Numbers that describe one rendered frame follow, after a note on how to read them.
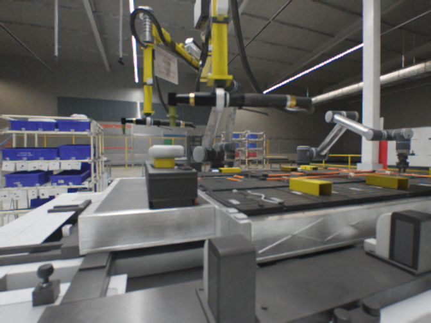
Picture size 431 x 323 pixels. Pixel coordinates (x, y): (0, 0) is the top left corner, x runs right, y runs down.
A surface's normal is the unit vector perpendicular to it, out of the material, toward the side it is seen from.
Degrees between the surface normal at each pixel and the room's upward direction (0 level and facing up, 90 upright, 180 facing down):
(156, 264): 90
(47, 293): 90
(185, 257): 90
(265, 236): 90
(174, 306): 0
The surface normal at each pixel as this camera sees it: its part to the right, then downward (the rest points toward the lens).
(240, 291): 0.33, 0.04
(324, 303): 0.00, -1.00
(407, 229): -0.95, 0.01
